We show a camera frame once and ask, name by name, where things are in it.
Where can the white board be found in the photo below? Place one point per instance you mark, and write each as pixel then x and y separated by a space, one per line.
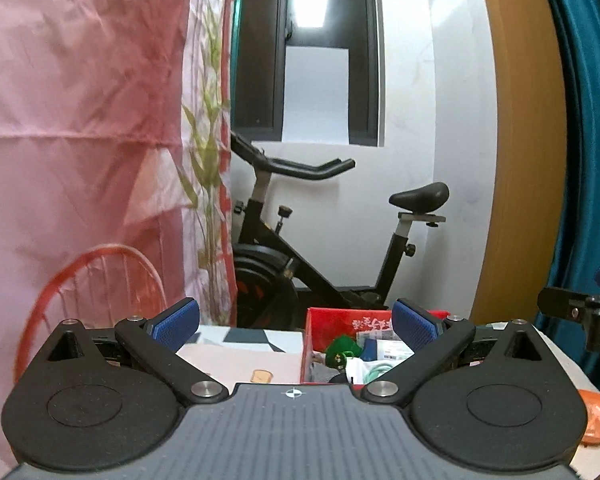
pixel 315 95

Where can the wooden door panel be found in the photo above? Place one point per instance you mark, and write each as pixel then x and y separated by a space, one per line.
pixel 520 160

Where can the red strawberry print box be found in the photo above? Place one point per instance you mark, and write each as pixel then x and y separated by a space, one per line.
pixel 330 322

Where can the pink printed curtain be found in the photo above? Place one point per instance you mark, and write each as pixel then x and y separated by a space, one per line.
pixel 80 110

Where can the printed tablecloth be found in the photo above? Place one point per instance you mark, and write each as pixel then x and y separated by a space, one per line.
pixel 230 355

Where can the teal curtain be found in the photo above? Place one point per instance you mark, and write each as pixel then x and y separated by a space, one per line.
pixel 595 110

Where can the orange plastic object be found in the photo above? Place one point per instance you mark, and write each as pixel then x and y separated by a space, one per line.
pixel 595 420

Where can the black exercise bike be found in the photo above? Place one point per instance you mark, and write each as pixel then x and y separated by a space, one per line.
pixel 260 270

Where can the green tasselled fabric sachet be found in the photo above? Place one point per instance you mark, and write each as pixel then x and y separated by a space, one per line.
pixel 342 347

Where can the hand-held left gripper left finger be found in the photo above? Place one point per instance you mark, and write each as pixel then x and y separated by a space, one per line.
pixel 177 322

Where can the dark framed window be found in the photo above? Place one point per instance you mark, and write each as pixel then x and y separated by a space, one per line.
pixel 260 60

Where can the silver foil packet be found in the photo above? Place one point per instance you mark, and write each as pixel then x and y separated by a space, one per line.
pixel 365 372

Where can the blue and white packet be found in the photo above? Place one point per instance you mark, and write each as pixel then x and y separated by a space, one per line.
pixel 380 347

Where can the black fabric item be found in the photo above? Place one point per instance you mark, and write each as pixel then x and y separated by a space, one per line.
pixel 337 379

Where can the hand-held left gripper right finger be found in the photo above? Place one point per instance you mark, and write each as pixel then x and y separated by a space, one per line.
pixel 415 325

